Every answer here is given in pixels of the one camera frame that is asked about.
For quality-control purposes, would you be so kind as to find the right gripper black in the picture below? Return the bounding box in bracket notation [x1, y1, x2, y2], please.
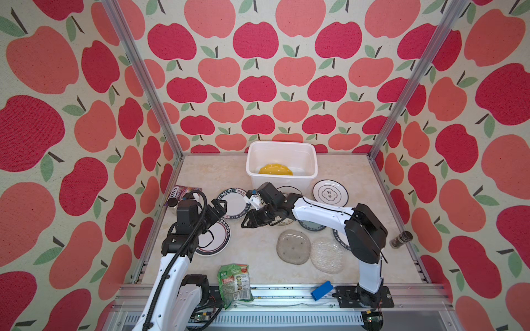
[240, 205, 277, 227]

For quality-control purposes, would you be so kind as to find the white plate green text rim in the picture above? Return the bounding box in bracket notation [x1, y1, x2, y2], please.
[218, 188, 251, 220]

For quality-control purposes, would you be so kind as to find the yellow dotted plate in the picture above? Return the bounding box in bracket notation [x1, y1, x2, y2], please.
[259, 164, 293, 176]

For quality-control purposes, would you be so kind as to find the white plate cloud emblem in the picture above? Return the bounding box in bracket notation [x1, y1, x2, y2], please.
[313, 179, 349, 207]

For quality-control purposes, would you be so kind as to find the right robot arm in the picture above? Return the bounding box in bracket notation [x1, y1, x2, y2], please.
[242, 190, 388, 294]

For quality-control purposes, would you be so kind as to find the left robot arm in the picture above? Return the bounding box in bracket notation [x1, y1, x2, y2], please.
[133, 190, 228, 330]

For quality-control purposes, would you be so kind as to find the white plastic bin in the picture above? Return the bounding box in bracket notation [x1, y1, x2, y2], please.
[246, 142, 318, 193]

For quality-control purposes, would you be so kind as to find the purple snack packet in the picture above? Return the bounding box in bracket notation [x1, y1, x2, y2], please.
[166, 185, 202, 205]

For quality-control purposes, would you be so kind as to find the cream plate with plant drawing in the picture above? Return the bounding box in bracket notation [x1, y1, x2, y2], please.
[277, 217, 295, 226]

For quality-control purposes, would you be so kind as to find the grey glass plate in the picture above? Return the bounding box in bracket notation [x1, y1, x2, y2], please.
[276, 230, 311, 265]

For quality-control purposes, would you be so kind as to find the blue patterned small plate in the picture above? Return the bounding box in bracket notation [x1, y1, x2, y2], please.
[299, 221, 326, 232]

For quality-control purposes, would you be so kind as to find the green snack packet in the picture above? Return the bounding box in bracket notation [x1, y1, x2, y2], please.
[218, 263, 253, 309]

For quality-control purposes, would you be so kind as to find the clear textured glass plate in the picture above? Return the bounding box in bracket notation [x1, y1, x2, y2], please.
[310, 237, 344, 274]

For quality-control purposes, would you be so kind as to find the blue small box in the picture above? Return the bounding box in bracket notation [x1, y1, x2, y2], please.
[311, 281, 333, 301]

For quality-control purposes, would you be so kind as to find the right spice jar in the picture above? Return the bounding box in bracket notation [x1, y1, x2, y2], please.
[390, 230, 414, 249]

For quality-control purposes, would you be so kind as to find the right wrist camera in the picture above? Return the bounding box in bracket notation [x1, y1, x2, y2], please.
[245, 182, 285, 210]

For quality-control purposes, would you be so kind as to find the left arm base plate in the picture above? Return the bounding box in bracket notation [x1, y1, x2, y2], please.
[175, 284, 222, 310]

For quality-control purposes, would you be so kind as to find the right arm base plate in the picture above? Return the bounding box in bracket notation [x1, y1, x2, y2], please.
[332, 285, 395, 309]

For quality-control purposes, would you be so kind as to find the front aluminium rail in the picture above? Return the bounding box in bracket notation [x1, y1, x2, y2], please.
[103, 283, 460, 331]

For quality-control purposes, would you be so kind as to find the right aluminium frame post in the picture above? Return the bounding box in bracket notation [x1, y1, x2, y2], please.
[368, 0, 470, 161]

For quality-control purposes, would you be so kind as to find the aluminium frame post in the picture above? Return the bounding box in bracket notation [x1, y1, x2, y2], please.
[368, 0, 470, 161]
[102, 0, 184, 161]

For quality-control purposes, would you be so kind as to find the left aluminium frame post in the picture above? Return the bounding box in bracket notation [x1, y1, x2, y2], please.
[102, 0, 184, 161]

